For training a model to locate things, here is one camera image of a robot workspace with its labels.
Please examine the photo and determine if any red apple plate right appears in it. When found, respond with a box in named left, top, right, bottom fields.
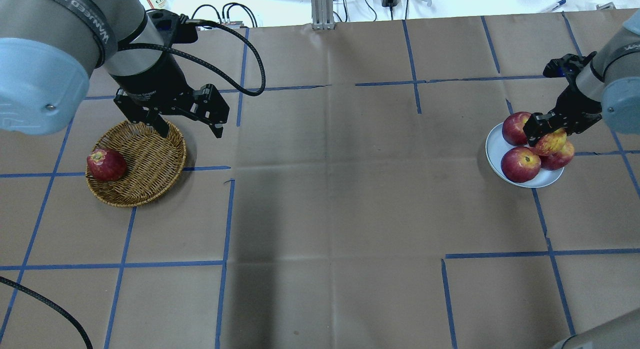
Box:
left=540, top=141, right=575, bottom=171

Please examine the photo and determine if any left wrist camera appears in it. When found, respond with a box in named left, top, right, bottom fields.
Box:
left=146, top=9, right=199, bottom=47

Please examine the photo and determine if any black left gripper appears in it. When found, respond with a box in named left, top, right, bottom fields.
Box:
left=113, top=56, right=230, bottom=139

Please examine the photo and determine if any black braided cable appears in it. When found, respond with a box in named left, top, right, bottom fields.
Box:
left=117, top=19, right=267, bottom=97

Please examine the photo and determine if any white plate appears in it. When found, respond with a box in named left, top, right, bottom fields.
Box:
left=485, top=123, right=565, bottom=188

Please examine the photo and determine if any red apple plate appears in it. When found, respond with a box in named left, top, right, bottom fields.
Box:
left=540, top=141, right=575, bottom=171
left=500, top=146, right=542, bottom=183
left=502, top=111, right=531, bottom=146

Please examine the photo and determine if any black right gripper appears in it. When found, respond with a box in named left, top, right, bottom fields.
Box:
left=523, top=86, right=602, bottom=147

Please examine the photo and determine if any woven wicker basket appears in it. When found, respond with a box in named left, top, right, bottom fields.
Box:
left=85, top=120, right=188, bottom=208

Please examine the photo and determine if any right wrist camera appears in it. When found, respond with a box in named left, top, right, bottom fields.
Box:
left=542, top=51, right=598, bottom=78

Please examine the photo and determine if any blue white pen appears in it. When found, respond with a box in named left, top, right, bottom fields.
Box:
left=538, top=0, right=567, bottom=13

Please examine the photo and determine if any dark red apple in basket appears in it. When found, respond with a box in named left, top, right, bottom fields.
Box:
left=86, top=148, right=128, bottom=182

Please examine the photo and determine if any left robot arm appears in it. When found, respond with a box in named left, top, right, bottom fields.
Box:
left=0, top=0, right=229, bottom=138

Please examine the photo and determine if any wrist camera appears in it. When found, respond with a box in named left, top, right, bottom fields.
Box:
left=542, top=51, right=598, bottom=78
left=146, top=9, right=199, bottom=47

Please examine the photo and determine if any yellow red apple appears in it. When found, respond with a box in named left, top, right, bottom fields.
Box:
left=530, top=137, right=567, bottom=156

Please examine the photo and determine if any red apple plate front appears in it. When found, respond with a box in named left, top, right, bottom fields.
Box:
left=500, top=146, right=542, bottom=183

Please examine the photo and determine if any aluminium frame post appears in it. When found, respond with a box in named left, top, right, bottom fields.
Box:
left=310, top=0, right=336, bottom=31

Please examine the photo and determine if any red apple plate back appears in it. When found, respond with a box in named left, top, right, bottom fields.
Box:
left=502, top=111, right=531, bottom=146

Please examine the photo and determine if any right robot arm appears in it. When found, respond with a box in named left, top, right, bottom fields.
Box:
left=523, top=12, right=640, bottom=146

